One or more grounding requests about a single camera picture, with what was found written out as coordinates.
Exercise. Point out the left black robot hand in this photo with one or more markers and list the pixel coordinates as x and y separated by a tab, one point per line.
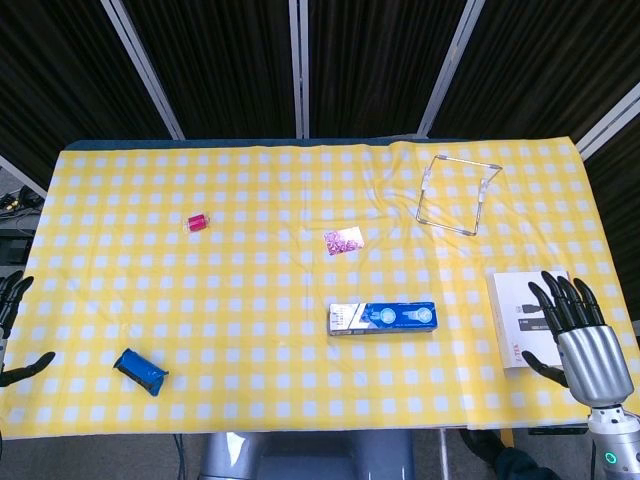
15	292

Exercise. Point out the blue white toothpaste box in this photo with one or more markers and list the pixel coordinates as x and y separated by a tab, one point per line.
382	318

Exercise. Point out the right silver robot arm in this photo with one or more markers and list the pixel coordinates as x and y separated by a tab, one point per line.
612	445

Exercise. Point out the pink patterned packet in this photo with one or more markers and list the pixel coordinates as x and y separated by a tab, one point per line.
344	241

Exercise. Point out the yellow white checkered tablecloth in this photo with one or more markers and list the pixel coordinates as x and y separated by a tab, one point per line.
250	300

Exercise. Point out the blue crumpled snack packet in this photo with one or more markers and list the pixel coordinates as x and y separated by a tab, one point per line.
137	367

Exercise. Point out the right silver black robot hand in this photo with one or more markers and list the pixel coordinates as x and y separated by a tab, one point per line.
592	360

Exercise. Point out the grey robot torso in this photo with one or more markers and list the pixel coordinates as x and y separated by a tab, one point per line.
310	457

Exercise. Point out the pink wrapped candy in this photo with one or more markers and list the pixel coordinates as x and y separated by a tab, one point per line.
196	222

